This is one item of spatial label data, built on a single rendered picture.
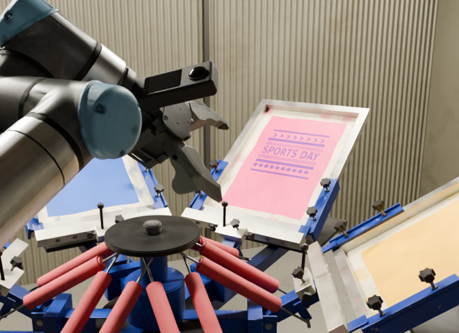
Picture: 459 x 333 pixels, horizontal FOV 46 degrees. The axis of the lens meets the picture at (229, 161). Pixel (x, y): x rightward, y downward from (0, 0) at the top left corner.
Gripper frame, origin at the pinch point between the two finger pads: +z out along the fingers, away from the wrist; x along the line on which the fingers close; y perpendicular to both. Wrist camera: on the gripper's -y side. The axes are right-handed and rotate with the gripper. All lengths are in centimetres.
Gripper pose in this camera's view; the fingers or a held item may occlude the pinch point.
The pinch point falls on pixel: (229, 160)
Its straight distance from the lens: 79.8
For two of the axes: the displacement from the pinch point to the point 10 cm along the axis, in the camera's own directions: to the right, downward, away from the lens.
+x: -0.6, 7.2, -7.0
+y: -7.1, 4.6, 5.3
